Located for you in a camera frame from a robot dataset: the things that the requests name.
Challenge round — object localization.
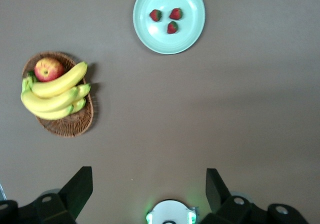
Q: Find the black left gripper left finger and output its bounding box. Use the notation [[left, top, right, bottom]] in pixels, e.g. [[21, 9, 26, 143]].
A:
[[0, 166, 93, 224]]

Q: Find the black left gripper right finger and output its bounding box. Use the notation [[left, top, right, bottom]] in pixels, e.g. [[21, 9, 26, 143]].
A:
[[199, 168, 307, 224]]

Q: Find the red strawberry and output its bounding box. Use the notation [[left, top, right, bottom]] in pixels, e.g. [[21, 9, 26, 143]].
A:
[[149, 9, 163, 22], [166, 21, 179, 35], [169, 8, 183, 21]]

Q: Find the light green round plate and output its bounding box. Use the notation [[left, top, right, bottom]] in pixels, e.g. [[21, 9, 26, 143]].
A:
[[132, 0, 206, 55]]

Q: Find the brown wicker basket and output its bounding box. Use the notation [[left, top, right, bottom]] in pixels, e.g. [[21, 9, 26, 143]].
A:
[[21, 51, 95, 138]]

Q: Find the yellow banana bunch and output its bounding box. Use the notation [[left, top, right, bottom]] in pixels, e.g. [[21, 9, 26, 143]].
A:
[[20, 61, 91, 121]]

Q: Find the brown table mat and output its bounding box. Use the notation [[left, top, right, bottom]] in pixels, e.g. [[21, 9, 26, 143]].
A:
[[0, 0, 320, 224]]

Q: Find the red yellow apple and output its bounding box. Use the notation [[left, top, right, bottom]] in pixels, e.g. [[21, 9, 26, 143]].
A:
[[34, 58, 65, 83]]

